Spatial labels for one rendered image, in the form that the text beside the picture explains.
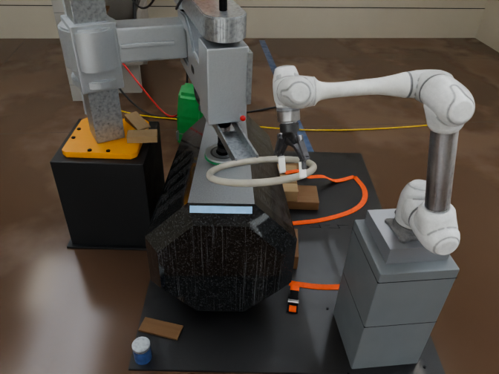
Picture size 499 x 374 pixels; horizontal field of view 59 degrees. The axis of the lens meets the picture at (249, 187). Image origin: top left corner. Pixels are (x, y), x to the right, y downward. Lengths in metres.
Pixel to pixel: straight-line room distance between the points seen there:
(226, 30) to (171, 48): 0.78
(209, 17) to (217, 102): 0.43
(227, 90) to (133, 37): 0.78
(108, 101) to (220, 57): 0.99
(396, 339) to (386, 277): 0.54
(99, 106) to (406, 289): 2.10
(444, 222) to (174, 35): 1.89
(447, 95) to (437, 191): 0.42
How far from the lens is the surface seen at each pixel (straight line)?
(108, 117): 3.06
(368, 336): 2.56
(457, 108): 1.68
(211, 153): 2.64
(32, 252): 3.59
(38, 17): 7.90
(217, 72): 2.31
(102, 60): 2.83
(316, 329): 2.90
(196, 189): 2.44
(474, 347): 3.16
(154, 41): 2.90
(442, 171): 1.87
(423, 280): 2.32
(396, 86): 1.81
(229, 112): 2.42
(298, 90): 1.49
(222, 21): 2.21
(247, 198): 2.38
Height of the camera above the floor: 2.32
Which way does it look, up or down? 36 degrees down
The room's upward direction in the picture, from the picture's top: 3 degrees clockwise
